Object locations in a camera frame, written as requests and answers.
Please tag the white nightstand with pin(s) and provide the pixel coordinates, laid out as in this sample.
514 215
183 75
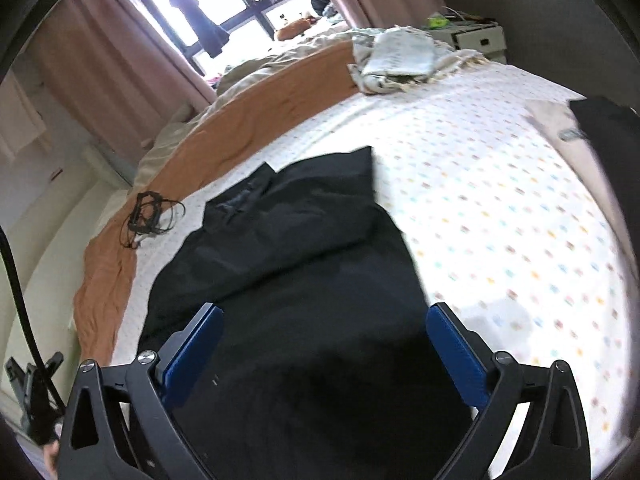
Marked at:
480 40

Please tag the beige duvet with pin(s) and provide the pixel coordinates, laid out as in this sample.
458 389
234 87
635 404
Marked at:
260 67

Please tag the small black garment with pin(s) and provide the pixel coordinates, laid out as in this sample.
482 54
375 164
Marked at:
610 135

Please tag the cream fringed throw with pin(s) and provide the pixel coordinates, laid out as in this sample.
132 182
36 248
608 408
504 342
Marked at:
465 60

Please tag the window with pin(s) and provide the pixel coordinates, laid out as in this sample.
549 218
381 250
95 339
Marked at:
170 5

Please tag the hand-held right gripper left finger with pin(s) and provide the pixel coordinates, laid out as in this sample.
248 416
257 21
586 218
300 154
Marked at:
197 345

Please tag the dark hanging clothes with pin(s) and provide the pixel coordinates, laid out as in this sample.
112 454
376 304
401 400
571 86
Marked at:
205 20

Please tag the large black garment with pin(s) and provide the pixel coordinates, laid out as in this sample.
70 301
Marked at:
300 285

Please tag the brown plush toy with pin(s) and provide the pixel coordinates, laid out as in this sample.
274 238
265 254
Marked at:
295 29

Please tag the grey printed folded cloth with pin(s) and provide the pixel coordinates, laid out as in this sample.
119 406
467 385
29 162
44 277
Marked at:
400 52

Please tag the orange blanket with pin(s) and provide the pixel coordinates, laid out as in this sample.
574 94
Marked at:
240 110

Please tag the white dotted bed sheet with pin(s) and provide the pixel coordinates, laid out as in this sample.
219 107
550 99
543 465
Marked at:
500 210

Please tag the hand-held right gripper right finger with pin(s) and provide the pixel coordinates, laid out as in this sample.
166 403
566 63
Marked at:
455 350

